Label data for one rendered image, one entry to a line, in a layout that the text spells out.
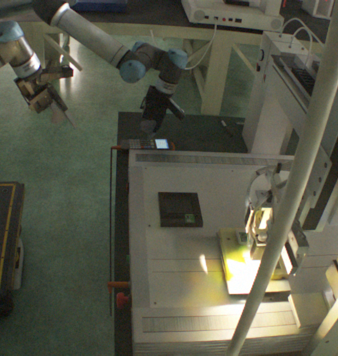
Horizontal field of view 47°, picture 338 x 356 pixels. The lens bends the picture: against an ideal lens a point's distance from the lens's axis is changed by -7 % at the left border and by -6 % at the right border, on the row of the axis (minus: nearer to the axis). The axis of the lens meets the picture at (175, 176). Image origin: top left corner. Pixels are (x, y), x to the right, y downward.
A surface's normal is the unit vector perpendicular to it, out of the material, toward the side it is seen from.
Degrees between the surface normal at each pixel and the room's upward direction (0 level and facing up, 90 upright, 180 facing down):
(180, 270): 0
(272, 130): 90
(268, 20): 90
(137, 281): 0
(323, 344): 90
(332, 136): 90
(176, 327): 0
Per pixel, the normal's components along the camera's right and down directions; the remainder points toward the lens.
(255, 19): 0.09, 0.63
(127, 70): -0.26, 0.58
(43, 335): 0.11, -0.78
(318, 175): -0.99, -0.03
